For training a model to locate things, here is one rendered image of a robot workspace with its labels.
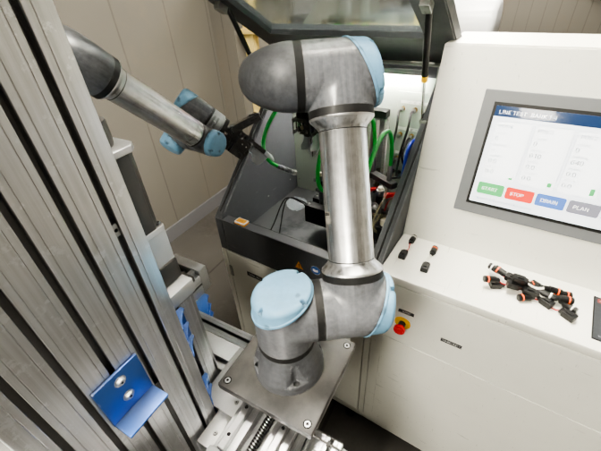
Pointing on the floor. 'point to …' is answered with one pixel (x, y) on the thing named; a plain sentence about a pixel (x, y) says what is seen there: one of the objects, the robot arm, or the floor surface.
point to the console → (438, 379)
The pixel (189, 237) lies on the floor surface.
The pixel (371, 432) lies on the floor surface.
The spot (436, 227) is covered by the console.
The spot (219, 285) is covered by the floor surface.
